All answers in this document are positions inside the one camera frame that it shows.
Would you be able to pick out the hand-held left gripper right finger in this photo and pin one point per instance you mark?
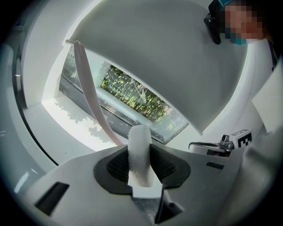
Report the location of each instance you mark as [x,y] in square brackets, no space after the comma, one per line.
[210,189]

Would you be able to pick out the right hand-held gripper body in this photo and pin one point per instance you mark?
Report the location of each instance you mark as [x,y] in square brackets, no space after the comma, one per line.
[242,139]

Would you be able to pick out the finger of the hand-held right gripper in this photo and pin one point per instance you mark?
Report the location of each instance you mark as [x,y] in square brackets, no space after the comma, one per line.
[204,146]

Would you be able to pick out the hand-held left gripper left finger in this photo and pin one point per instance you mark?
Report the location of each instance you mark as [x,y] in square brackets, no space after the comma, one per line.
[84,189]

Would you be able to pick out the white window ledge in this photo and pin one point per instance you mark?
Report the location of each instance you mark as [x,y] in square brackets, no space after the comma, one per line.
[73,125]

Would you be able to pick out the glass window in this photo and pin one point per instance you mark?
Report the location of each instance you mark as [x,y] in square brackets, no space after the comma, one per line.
[132,97]

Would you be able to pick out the white roller window blind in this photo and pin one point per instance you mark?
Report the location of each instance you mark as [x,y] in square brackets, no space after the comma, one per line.
[154,48]

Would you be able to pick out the person's head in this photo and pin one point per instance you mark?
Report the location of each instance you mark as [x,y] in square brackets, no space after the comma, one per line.
[243,19]

